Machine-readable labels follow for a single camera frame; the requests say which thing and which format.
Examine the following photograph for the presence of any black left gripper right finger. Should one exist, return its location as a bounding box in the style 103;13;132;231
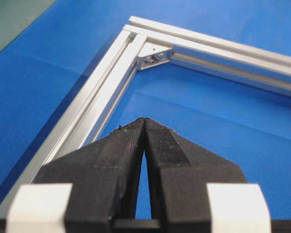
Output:
144;118;246;233

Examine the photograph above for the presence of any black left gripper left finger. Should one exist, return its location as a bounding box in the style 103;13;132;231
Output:
34;118;145;233

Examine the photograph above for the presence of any aluminium extrusion frame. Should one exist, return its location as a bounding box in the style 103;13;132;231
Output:
0;16;291;218

